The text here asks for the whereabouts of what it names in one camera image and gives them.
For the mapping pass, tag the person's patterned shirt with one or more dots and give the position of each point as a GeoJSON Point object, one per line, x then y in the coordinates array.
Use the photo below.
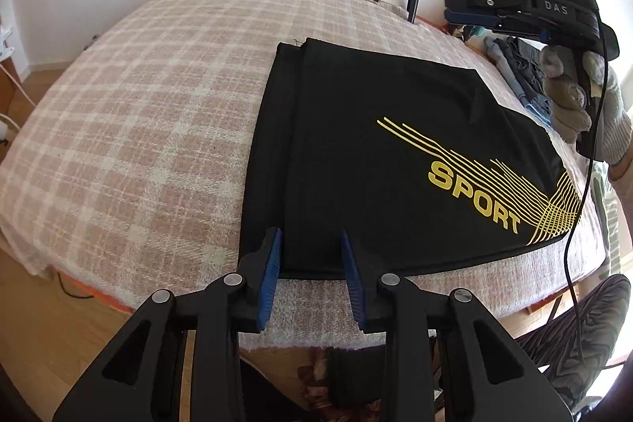
{"type": "Point", "coordinates": [615, 224]}

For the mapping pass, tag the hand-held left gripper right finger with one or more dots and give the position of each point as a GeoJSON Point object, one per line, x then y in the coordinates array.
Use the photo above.
{"type": "Point", "coordinates": [352, 276]}

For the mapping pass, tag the person's patterned trouser leg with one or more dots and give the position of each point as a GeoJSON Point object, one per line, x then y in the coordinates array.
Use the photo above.
{"type": "Point", "coordinates": [583, 328]}

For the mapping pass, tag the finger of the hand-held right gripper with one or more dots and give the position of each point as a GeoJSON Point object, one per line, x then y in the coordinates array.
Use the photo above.
{"type": "Point", "coordinates": [470, 19]}
{"type": "Point", "coordinates": [474, 0]}

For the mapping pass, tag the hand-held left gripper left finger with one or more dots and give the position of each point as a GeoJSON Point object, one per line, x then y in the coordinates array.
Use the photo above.
{"type": "Point", "coordinates": [269, 273]}

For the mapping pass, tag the pile of grey clothes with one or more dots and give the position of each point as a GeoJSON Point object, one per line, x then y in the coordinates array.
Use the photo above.
{"type": "Point", "coordinates": [519, 66]}

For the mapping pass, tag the person's right hand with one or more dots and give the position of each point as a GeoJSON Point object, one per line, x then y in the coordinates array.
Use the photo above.
{"type": "Point", "coordinates": [568, 105]}

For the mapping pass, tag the white wall fixture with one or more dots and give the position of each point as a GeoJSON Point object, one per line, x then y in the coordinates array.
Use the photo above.
{"type": "Point", "coordinates": [5, 41]}

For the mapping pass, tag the pink plaid blanket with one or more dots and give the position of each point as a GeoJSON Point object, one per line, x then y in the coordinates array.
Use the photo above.
{"type": "Point", "coordinates": [148, 130]}

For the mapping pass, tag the black pants with yellow print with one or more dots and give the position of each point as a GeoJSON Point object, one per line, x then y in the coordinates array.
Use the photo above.
{"type": "Point", "coordinates": [356, 165]}

